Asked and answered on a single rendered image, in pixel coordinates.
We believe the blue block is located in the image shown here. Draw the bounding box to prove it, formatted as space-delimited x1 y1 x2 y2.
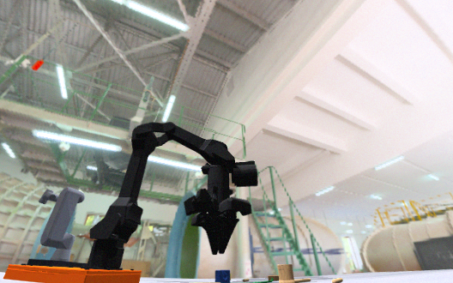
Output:
215 270 231 283

